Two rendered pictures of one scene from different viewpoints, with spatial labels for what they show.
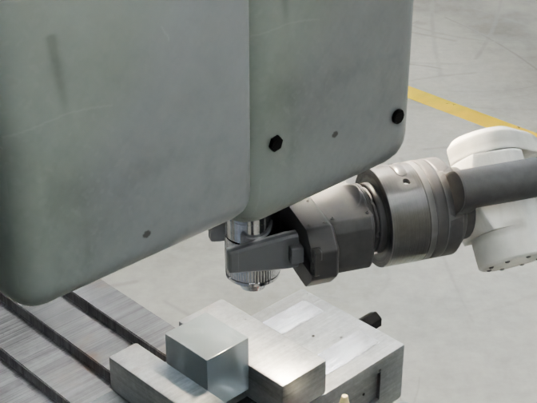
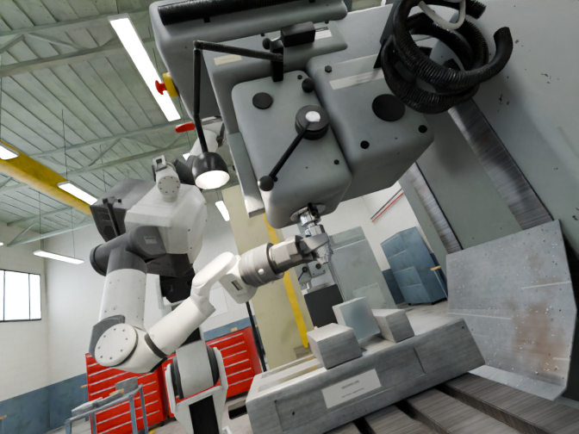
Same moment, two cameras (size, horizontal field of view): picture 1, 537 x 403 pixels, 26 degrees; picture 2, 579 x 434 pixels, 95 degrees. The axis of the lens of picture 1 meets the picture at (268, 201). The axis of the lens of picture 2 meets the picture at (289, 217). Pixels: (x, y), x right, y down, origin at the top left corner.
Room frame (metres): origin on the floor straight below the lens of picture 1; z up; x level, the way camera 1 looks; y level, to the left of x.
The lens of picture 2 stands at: (1.34, 0.32, 1.13)
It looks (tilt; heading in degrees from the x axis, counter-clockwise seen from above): 17 degrees up; 216
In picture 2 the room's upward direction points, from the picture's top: 19 degrees counter-clockwise
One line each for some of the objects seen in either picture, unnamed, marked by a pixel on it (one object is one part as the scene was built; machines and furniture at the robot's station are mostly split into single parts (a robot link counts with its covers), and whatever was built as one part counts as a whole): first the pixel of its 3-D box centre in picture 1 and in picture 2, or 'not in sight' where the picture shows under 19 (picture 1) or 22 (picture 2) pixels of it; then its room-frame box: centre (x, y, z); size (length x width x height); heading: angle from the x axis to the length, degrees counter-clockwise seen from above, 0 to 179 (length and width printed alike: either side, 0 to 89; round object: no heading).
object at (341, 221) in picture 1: (352, 223); (283, 257); (0.88, -0.07, 1.23); 0.13 x 0.12 x 0.10; 19
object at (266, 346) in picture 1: (250, 356); (330, 342); (0.93, 0.02, 1.05); 0.15 x 0.06 x 0.04; 44
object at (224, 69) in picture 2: not in sight; (277, 84); (0.82, 0.05, 1.68); 0.34 x 0.24 x 0.10; 133
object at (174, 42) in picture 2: not in sight; (254, 52); (0.84, 0.02, 1.81); 0.47 x 0.26 x 0.16; 133
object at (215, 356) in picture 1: (207, 361); (354, 318); (0.89, 0.06, 1.07); 0.06 x 0.05 x 0.06; 44
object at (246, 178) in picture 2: not in sight; (245, 173); (0.92, -0.07, 1.45); 0.04 x 0.04 x 0.21; 43
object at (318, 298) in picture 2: not in sight; (327, 313); (0.50, -0.27, 1.06); 0.22 x 0.12 x 0.20; 36
